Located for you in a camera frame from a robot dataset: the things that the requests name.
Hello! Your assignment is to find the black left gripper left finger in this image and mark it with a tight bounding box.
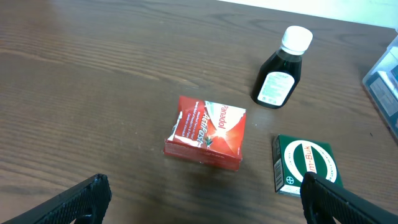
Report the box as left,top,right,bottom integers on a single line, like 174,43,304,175
4,174,112,224

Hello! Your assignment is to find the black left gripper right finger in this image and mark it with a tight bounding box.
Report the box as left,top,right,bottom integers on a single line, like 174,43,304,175
300,172,397,224

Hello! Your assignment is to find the clear plastic container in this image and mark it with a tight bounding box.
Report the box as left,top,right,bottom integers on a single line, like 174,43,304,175
362,37,397,141

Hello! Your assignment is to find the green round-logo box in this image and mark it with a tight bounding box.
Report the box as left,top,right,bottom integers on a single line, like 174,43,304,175
272,134,343,197

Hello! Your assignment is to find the red Panadol box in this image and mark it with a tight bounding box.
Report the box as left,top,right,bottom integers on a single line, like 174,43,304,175
164,96,246,171

